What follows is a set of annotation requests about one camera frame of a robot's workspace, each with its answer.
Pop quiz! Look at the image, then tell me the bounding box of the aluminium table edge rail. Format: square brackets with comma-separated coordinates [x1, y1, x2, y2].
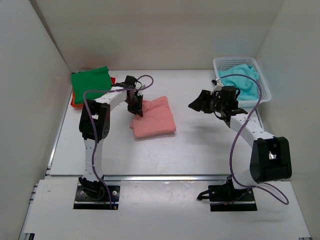
[104, 174, 228, 182]

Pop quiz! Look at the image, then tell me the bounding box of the green folded t shirt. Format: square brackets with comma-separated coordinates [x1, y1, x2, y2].
[71, 66, 112, 104]

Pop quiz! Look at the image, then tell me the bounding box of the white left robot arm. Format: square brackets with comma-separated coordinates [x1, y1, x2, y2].
[79, 75, 145, 199]

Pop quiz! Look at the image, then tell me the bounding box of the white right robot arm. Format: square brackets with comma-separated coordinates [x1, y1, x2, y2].
[188, 86, 292, 200]

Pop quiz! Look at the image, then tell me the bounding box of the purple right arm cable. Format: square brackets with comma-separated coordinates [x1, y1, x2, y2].
[210, 73, 290, 207]

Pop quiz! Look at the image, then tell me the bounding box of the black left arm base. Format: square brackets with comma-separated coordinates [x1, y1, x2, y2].
[73, 177, 121, 211]

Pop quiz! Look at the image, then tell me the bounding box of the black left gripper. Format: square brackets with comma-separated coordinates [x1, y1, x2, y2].
[124, 94, 144, 118]

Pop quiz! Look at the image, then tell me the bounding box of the orange folded t shirt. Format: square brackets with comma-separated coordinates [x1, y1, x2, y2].
[70, 90, 84, 109]

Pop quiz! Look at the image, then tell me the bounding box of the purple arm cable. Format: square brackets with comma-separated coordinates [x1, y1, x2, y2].
[82, 74, 154, 210]
[210, 73, 290, 207]

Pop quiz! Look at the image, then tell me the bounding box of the pink t shirt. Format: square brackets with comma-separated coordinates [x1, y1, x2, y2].
[129, 96, 177, 139]

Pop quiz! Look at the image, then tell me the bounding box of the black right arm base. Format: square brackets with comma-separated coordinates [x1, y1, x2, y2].
[196, 176, 258, 212]

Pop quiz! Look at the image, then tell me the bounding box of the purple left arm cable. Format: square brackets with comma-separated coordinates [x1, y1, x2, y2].
[82, 74, 154, 210]

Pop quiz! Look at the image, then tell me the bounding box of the turquoise t shirt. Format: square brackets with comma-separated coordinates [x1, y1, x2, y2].
[218, 64, 260, 101]

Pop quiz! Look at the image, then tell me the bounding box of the red folded t shirt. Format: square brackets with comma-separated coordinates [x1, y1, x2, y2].
[110, 77, 116, 85]

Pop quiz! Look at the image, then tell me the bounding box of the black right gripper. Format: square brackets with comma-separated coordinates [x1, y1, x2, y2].
[189, 90, 226, 114]

